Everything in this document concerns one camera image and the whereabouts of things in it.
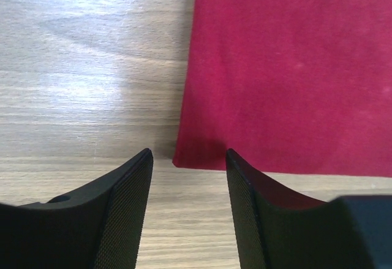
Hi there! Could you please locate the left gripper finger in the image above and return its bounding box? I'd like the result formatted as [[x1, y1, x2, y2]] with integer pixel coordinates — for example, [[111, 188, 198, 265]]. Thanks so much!
[[1, 149, 153, 268]]

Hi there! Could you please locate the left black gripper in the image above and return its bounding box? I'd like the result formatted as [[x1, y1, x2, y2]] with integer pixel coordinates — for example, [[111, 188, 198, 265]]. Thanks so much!
[[226, 149, 391, 268]]

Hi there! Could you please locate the dark red t-shirt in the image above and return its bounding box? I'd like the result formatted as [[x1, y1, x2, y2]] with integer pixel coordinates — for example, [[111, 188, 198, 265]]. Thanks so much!
[[173, 0, 391, 176]]

